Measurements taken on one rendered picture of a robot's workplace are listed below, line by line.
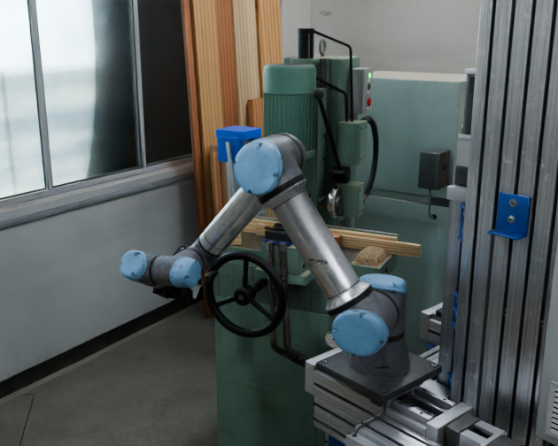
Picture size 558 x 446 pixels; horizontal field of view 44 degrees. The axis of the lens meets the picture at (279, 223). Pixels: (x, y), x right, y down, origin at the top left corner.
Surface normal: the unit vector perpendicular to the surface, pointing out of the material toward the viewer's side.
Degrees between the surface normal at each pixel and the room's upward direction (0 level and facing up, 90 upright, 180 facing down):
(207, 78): 87
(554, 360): 90
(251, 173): 84
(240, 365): 90
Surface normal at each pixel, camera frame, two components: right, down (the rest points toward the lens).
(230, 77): 0.84, 0.10
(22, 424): 0.01, -0.96
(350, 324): -0.33, 0.36
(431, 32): -0.55, 0.23
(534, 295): -0.75, 0.18
